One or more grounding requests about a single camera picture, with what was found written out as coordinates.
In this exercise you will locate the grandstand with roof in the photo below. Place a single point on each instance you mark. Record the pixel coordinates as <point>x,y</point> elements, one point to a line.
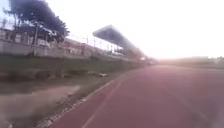
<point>116,38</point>

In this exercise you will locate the painted lane line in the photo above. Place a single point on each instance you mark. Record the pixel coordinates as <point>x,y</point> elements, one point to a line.
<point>100,106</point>

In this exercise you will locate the grass bank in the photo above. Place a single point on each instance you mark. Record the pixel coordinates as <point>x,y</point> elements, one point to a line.
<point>66,65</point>

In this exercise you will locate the red running track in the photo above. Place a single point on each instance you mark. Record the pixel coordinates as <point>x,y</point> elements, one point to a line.
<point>160,100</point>

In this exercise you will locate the pale kerb strip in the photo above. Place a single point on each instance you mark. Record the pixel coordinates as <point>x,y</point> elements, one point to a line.
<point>66,110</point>

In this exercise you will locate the large dark tree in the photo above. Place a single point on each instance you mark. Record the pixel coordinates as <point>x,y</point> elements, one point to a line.
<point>36,16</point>

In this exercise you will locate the bare dirt ground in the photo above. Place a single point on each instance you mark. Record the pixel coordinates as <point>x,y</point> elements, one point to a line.
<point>30,100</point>

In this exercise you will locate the fence on wall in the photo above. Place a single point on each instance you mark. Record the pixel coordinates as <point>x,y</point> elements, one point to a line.
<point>83,43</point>

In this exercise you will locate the long concrete wall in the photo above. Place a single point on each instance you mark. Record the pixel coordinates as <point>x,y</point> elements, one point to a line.
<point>23,49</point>

